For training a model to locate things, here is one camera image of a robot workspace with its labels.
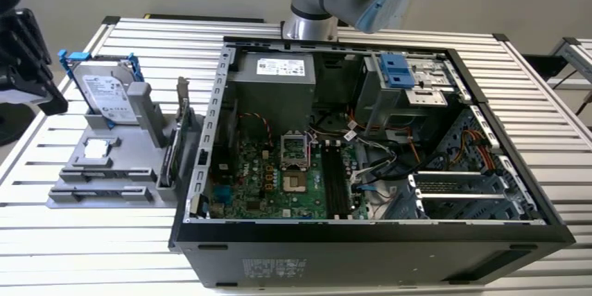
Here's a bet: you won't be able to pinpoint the RAM slot with white clips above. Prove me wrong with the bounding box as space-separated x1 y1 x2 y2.
334 140 355 220
324 140 340 220

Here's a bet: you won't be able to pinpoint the hard disk in blue carrier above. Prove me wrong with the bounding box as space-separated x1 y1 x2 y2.
58 50 146 130

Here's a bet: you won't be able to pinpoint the black round stand base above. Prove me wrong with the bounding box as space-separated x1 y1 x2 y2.
0 102 36 146

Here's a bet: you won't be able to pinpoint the silver CPU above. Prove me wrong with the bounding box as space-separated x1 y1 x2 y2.
83 139 112 158

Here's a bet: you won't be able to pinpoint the grey parts rack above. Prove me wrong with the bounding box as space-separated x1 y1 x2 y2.
46 82 207 209

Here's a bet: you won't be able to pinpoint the graphics card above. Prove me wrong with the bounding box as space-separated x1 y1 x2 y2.
156 76 194 188

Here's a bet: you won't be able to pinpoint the grey power supply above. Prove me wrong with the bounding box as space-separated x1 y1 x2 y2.
228 51 318 137

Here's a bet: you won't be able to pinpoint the metal socket cover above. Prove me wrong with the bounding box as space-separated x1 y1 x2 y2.
280 130 311 171

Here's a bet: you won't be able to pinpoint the CPU socket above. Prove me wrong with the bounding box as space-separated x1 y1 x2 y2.
280 169 310 195

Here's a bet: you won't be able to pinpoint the green motherboard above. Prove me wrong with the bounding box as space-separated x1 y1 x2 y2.
210 136 371 220

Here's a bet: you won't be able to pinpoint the blue drive latch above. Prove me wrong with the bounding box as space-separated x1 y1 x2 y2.
378 52 415 89

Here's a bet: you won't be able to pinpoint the metal drive cage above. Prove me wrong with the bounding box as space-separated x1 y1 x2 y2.
355 51 470 137

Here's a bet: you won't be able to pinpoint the black PC case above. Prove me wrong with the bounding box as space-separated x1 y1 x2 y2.
167 35 576 289

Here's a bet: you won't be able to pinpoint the metal disk bay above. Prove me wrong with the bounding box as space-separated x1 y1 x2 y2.
383 169 542 223

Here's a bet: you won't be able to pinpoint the black box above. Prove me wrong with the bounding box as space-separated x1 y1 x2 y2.
522 53 568 77

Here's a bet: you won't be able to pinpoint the metal slat side table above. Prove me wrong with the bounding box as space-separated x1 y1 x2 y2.
547 36 592 89

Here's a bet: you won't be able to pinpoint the red black twisted wire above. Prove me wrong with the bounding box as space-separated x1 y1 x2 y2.
238 112 275 147

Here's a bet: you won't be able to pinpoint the thin wires with white tags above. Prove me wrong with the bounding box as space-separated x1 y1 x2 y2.
307 121 371 148

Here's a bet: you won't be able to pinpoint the grey wire bundle white connector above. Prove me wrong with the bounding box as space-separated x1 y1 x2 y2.
350 157 399 186

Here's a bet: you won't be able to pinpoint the thin orange wire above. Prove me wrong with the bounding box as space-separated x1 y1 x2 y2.
407 128 423 164

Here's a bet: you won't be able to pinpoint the thick black cable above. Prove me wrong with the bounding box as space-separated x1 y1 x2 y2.
360 152 452 183

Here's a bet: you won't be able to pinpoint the orange power wire bundle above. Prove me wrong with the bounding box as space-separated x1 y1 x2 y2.
451 128 506 176

